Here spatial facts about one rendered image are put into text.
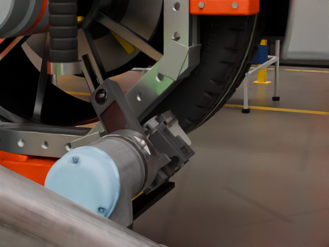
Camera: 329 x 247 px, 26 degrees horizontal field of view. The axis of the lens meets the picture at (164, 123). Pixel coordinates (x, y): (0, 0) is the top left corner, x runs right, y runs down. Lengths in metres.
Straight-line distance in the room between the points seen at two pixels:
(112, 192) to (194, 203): 2.05
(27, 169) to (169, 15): 0.35
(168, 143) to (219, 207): 1.81
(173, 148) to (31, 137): 0.28
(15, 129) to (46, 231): 0.63
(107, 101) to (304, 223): 1.73
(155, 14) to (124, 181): 0.50
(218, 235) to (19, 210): 1.96
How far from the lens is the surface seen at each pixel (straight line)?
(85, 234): 0.64
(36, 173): 1.20
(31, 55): 6.12
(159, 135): 1.03
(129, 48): 1.31
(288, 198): 2.97
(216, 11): 1.05
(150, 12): 1.30
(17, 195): 0.59
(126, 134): 0.95
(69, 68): 0.90
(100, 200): 0.83
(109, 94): 1.04
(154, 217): 2.70
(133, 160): 0.90
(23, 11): 1.05
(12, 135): 1.22
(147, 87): 1.10
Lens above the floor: 0.86
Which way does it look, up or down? 11 degrees down
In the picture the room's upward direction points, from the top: straight up
